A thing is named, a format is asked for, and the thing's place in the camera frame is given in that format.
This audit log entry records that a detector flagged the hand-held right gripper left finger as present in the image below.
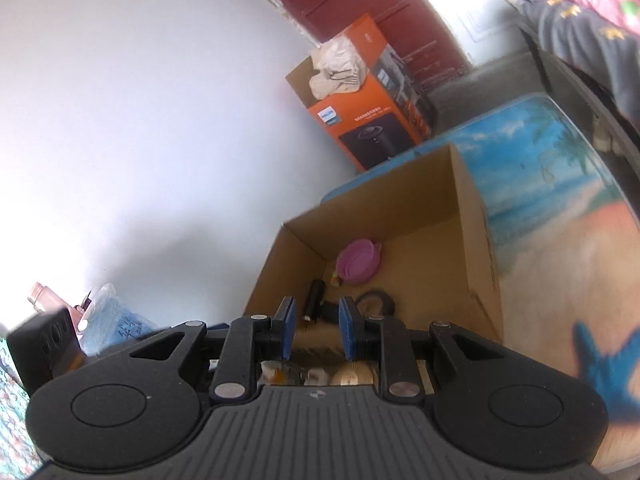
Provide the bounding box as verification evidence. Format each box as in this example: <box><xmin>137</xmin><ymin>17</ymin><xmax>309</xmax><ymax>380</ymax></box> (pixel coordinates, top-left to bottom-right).
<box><xmin>127</xmin><ymin>296</ymin><xmax>297</xmax><ymax>403</ymax></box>

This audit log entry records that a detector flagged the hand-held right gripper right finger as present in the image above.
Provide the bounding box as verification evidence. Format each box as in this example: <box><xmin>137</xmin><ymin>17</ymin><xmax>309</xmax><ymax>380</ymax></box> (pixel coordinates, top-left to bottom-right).
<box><xmin>337</xmin><ymin>296</ymin><xmax>507</xmax><ymax>403</ymax></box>

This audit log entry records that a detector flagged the black cylinder with yellow label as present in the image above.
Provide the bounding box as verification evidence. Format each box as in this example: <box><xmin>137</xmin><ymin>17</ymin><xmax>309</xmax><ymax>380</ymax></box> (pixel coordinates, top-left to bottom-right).
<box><xmin>305</xmin><ymin>279</ymin><xmax>327</xmax><ymax>322</ymax></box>

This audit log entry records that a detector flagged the pink plastic lid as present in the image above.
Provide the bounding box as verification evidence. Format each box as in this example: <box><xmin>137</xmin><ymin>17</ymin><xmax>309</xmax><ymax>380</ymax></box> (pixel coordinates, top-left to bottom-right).
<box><xmin>336</xmin><ymin>239</ymin><xmax>383</xmax><ymax>286</ymax></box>

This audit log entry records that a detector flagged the brown cardboard box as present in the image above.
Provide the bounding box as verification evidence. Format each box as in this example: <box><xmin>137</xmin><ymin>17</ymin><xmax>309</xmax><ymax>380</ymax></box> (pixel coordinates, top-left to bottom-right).
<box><xmin>243</xmin><ymin>142</ymin><xmax>503</xmax><ymax>391</ymax></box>

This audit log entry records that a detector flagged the dark jar with gold lid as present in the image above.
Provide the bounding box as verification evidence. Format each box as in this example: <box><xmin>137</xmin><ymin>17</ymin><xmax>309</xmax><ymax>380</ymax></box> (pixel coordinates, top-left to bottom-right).
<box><xmin>330</xmin><ymin>362</ymin><xmax>376</xmax><ymax>387</ymax></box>

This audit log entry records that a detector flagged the pink bottle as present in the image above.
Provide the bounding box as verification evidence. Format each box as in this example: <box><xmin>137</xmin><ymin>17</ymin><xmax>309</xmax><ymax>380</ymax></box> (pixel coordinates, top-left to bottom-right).
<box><xmin>27</xmin><ymin>282</ymin><xmax>83</xmax><ymax>333</ymax></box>

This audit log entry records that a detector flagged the green dropper bottle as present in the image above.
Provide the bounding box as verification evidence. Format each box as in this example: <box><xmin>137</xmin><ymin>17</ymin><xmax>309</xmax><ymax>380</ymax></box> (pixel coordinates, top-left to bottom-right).
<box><xmin>260</xmin><ymin>362</ymin><xmax>293</xmax><ymax>386</ymax></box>

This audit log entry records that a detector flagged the teal floral cloth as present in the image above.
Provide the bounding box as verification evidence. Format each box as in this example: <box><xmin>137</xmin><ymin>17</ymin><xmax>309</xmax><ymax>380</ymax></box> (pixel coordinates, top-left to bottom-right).
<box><xmin>0</xmin><ymin>337</ymin><xmax>41</xmax><ymax>476</ymax></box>

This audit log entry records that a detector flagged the blue plastic bag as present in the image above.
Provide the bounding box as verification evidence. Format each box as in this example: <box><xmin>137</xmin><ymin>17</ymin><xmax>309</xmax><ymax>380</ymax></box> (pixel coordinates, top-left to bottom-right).
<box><xmin>80</xmin><ymin>282</ymin><xmax>161</xmax><ymax>356</ymax></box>

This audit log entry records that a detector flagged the orange appliance box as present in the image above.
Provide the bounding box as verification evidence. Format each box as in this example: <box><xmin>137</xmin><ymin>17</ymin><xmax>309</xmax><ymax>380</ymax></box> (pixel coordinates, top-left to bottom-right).
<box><xmin>285</xmin><ymin>12</ymin><xmax>436</xmax><ymax>172</ymax></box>

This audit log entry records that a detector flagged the cream cloth bundle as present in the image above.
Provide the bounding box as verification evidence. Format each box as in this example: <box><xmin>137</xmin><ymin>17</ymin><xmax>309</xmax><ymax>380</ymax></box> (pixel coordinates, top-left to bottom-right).
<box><xmin>308</xmin><ymin>39</ymin><xmax>371</xmax><ymax>101</ymax></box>

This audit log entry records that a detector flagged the white panelled door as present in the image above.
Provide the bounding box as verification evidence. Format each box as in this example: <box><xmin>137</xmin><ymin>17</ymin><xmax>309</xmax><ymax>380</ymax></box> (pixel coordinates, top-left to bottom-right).
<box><xmin>452</xmin><ymin>0</ymin><xmax>531</xmax><ymax>68</ymax></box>

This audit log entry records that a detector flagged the grey blanket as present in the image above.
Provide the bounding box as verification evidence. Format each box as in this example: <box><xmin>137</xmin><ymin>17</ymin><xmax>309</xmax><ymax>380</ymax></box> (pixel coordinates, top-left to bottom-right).
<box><xmin>505</xmin><ymin>0</ymin><xmax>640</xmax><ymax>126</ymax></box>

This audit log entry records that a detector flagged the dark bed frame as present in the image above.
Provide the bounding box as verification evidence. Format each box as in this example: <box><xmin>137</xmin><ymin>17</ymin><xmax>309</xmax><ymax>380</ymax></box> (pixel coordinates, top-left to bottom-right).
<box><xmin>520</xmin><ymin>30</ymin><xmax>640</xmax><ymax>171</ymax></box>

